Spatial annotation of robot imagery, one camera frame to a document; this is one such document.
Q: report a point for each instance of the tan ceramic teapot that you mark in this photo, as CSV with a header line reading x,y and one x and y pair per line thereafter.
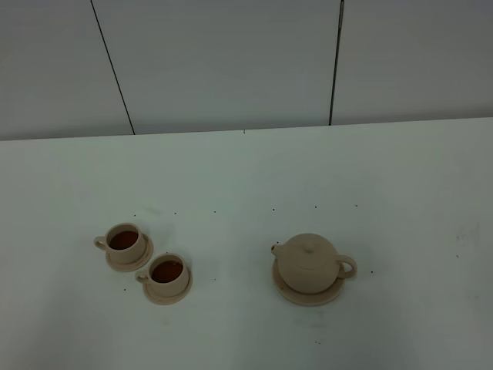
x,y
310,264

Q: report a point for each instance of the tan teapot saucer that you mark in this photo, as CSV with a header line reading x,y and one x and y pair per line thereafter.
x,y
306,300

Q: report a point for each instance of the tan far cup saucer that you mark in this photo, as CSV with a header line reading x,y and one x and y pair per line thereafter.
x,y
135,265

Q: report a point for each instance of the tan cup saucer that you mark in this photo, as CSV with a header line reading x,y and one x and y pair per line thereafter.
x,y
155,298
135,265

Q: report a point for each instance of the tan near teacup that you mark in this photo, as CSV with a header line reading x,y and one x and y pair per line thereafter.
x,y
167,274

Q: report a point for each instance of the tan teacup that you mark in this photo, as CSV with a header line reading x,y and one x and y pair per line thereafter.
x,y
167,274
124,242

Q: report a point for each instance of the tan far teacup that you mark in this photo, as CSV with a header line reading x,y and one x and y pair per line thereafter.
x,y
124,242

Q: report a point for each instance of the tan near cup saucer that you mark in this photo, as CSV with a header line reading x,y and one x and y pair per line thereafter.
x,y
155,298

